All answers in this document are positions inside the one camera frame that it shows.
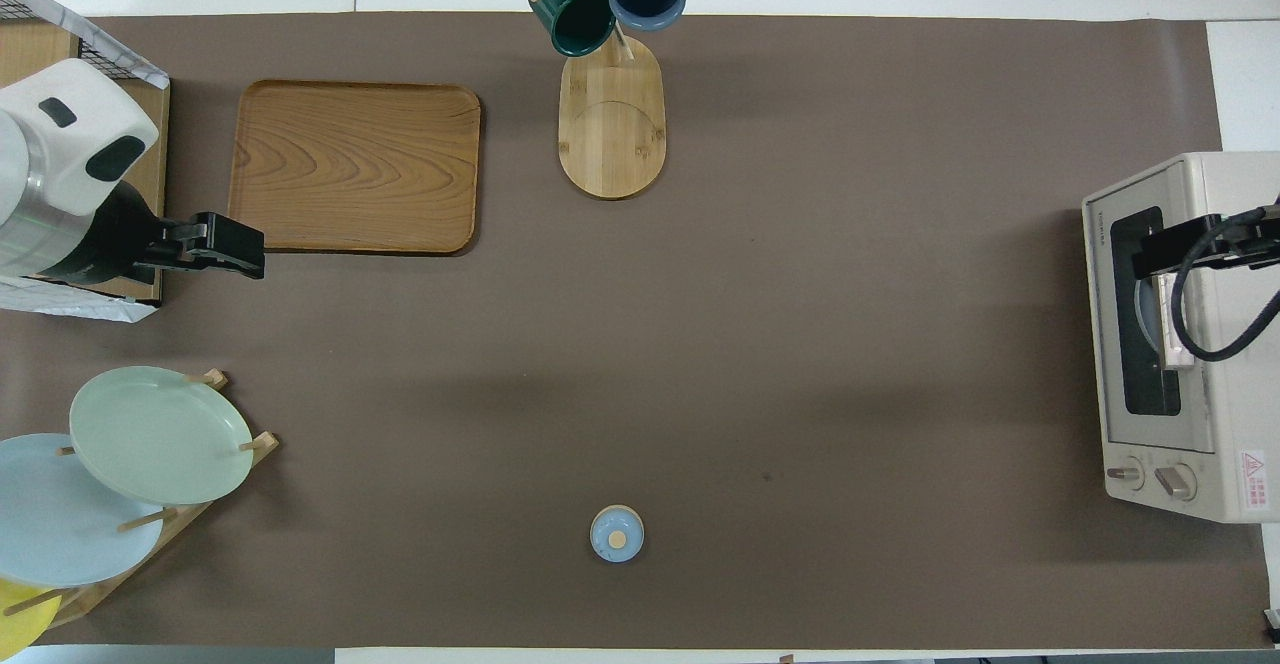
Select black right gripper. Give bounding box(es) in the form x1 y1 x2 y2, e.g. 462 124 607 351
1131 204 1280 281

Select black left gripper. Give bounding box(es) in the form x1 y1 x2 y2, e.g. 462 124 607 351
132 211 267 281

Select glass toaster oven door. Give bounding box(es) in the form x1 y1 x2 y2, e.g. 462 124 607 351
1083 166 1218 453

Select beige toaster oven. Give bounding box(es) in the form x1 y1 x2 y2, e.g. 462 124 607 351
1082 152 1280 525

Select large oven knob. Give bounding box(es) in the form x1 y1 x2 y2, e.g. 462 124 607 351
1153 462 1199 503

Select wooden box shelf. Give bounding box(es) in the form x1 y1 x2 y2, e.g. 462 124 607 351
0 22 172 306

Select rectangular wooden tray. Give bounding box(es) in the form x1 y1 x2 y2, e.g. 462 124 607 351
228 79 483 256

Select wooden plate rack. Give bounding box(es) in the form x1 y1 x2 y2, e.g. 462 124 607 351
50 369 281 631

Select pale green plate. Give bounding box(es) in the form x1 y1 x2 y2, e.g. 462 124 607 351
69 366 255 506

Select red warning sticker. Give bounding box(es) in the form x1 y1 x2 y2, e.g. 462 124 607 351
1240 449 1272 513

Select light blue racked plate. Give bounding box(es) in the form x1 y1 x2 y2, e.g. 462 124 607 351
0 433 167 589

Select brown table mat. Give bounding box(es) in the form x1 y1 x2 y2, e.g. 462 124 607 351
0 12 1273 651

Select wooden mug tree stand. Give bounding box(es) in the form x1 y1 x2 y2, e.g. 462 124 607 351
528 0 693 201

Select dark green mug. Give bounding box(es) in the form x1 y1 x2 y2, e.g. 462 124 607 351
528 0 617 58

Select yellow plate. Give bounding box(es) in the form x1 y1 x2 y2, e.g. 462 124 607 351
0 579 61 661

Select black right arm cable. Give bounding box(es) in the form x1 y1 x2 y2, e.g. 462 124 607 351
1172 206 1280 363

